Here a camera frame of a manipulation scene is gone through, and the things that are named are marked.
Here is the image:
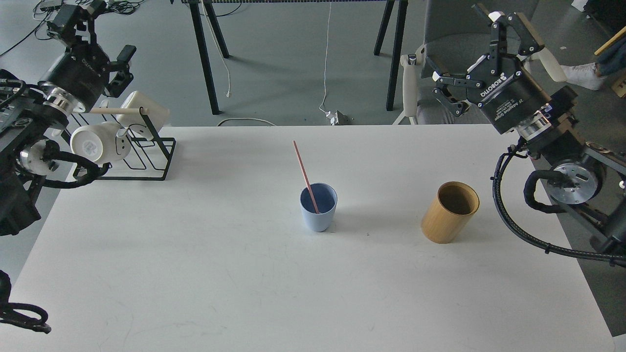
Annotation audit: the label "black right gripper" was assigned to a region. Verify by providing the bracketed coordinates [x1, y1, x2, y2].
[422, 4, 556, 135]

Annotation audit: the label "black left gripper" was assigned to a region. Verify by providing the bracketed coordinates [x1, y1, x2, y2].
[38, 0, 137, 111]

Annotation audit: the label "blue plastic cup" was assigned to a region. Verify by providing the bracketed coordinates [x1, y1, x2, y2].
[299, 183, 338, 232]

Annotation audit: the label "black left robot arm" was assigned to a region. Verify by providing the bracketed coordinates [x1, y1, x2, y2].
[0, 0, 136, 236]

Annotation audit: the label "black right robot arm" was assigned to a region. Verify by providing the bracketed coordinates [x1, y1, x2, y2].
[425, 3, 625, 267]

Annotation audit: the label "grey office chair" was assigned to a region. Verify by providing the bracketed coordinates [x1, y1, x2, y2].
[393, 0, 568, 125]

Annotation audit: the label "white mug rear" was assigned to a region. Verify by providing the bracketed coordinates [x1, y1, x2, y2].
[116, 90, 170, 141]

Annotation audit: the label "white mug on rack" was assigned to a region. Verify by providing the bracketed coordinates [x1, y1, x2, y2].
[70, 122, 131, 165]

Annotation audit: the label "black table legs background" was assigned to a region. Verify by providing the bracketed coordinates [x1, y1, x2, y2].
[171, 0, 408, 116]

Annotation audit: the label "seated person red shirt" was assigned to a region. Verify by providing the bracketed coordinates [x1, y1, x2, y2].
[561, 44, 626, 90]

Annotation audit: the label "bamboo cylinder holder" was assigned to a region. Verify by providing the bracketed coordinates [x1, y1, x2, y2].
[421, 182, 480, 243]

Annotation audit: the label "white power adapter floor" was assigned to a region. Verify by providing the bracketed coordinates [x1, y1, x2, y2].
[326, 110, 351, 126]

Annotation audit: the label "black floor cables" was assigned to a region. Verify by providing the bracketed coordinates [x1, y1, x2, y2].
[0, 0, 147, 57]

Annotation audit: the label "black wire mug rack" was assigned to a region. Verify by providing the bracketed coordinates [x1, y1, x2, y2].
[60, 109, 177, 182]

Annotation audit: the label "white hanging cable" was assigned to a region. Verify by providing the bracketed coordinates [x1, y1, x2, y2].
[318, 0, 332, 115]

